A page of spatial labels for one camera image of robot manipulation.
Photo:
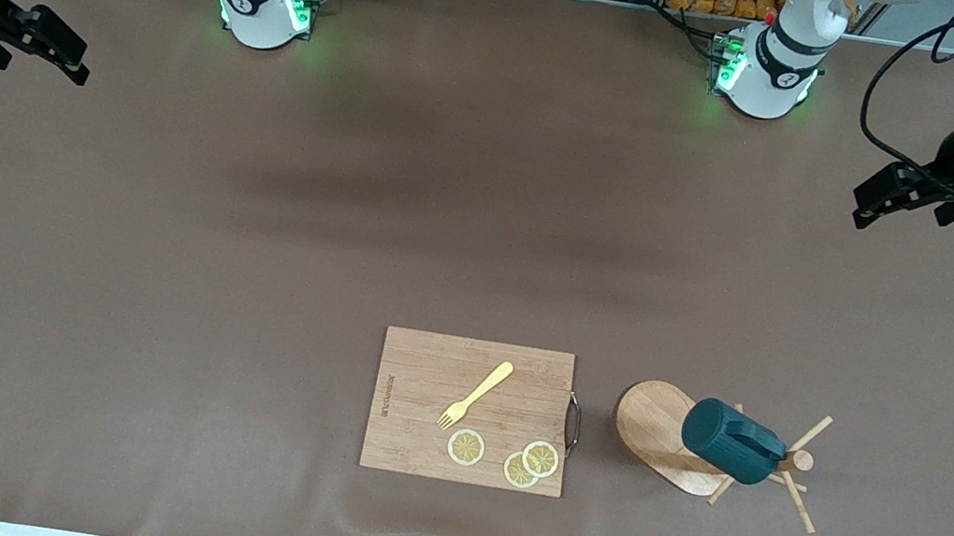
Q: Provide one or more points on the teal mug yellow inside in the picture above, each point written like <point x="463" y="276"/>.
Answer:
<point x="725" y="442"/>

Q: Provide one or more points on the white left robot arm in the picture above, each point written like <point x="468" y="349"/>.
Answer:
<point x="772" y="66"/>

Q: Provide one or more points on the wooden mug tree rack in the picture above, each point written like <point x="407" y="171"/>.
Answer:
<point x="652" y="422"/>

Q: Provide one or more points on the brown table mat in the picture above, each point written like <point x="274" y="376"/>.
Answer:
<point x="150" y="304"/>

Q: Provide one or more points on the lemon slice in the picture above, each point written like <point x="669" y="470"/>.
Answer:
<point x="514" y="472"/>
<point x="465" y="447"/>
<point x="540" y="459"/>

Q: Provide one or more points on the yellow plastic fork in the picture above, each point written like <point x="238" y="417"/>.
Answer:
<point x="479" y="393"/>

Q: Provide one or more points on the wooden cutting board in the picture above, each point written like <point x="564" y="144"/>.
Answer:
<point x="421" y="392"/>

